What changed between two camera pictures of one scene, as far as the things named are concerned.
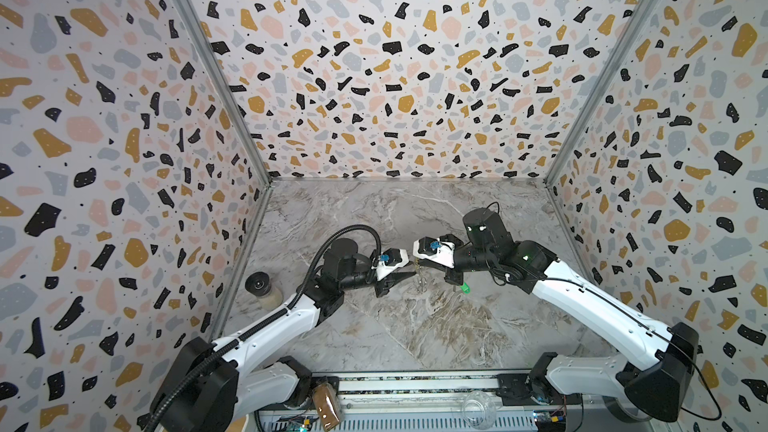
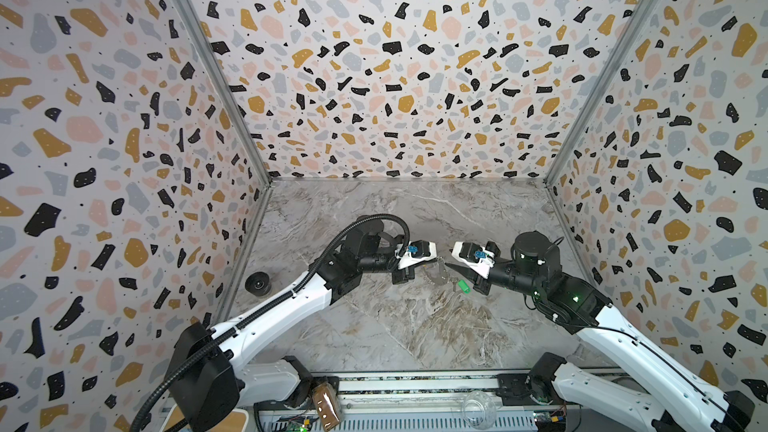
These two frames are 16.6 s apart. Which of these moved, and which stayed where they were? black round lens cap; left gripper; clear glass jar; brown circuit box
Moved: left gripper
Stayed: clear glass jar; black round lens cap; brown circuit box
